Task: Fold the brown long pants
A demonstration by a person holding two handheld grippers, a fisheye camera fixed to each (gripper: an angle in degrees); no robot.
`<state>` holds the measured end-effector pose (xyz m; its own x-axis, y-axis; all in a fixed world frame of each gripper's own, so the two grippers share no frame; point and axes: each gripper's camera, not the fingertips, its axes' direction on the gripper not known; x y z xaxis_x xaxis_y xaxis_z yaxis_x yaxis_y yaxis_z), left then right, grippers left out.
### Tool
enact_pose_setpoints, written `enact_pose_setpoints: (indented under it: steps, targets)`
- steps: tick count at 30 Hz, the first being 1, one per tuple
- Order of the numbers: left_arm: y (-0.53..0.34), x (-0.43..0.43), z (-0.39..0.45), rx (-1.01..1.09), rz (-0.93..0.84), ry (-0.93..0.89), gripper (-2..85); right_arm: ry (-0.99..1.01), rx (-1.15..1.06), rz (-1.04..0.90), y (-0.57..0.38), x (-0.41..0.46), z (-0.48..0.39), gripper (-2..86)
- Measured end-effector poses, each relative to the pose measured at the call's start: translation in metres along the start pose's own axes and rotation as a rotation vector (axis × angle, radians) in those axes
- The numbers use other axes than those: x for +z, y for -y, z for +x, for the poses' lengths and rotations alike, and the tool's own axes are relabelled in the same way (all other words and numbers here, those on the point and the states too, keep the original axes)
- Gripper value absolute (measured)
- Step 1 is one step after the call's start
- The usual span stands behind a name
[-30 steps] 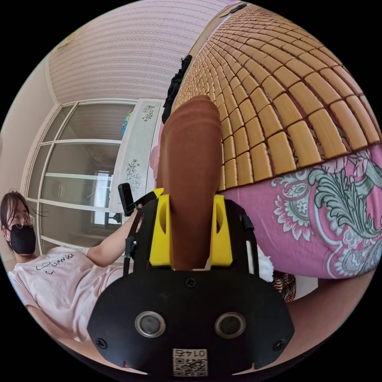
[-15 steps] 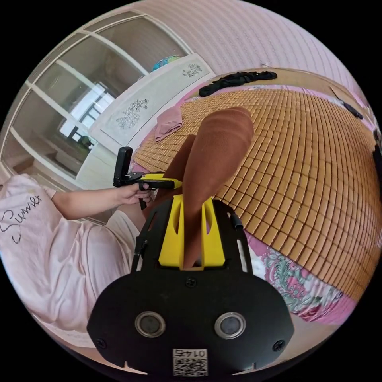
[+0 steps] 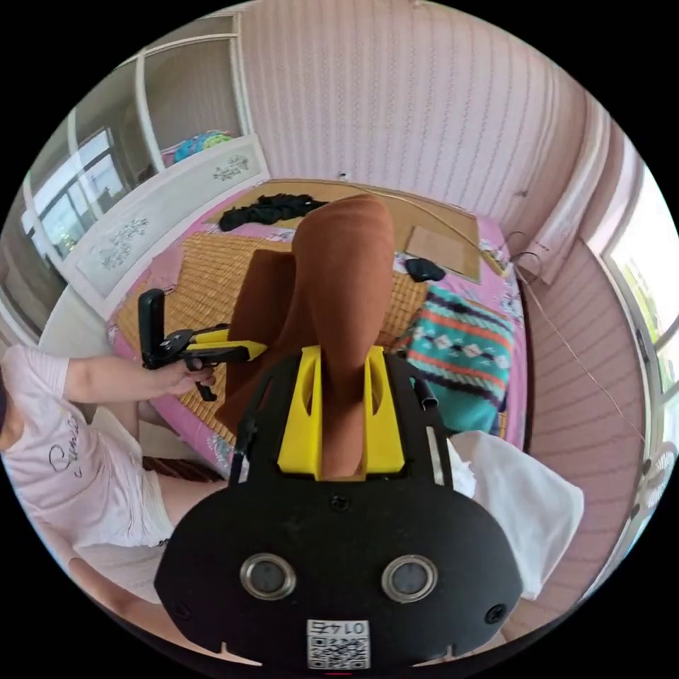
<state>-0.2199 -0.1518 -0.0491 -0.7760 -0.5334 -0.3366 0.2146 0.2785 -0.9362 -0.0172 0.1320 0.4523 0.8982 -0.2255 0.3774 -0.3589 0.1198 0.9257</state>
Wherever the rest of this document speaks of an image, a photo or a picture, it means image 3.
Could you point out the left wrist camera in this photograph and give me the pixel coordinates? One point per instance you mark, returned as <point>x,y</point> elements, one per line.
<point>151,323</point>

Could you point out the window with dark frame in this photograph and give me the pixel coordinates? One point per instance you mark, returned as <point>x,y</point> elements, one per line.
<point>74,196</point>

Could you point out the brown long pants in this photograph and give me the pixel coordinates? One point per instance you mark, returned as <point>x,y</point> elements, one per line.
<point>339,276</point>

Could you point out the white cloth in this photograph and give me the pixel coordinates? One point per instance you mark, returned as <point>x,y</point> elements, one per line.
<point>522,504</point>

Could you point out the white fan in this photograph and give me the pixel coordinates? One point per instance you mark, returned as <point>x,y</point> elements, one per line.
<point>660,477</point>

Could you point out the large black garment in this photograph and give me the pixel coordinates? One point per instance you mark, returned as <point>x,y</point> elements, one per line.
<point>265,209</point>

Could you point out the person's left hand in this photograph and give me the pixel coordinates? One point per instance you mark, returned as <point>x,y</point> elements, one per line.
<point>177,379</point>

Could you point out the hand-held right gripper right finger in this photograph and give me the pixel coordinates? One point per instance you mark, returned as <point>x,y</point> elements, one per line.
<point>383,424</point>

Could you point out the window with white frame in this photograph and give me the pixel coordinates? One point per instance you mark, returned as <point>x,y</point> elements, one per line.
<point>642,297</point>

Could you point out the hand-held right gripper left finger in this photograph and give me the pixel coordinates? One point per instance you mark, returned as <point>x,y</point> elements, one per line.
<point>299,424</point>

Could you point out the white shelf unit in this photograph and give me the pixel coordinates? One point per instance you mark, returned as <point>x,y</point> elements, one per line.
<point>185,90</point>

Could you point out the person's body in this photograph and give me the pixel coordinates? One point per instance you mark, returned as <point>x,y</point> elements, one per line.
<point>69,467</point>

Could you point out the teal patterned blanket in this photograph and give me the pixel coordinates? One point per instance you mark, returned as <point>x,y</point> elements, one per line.
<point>461,345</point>

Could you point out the person's left forearm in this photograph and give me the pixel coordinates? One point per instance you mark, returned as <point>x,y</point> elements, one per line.
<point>106,376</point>

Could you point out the bed with woven mat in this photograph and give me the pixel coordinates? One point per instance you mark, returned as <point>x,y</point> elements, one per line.
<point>212,265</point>

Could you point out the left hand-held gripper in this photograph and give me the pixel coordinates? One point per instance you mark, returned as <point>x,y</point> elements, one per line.
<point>172,347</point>

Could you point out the small black garment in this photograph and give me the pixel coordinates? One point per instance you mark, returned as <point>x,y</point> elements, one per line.
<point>424,269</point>

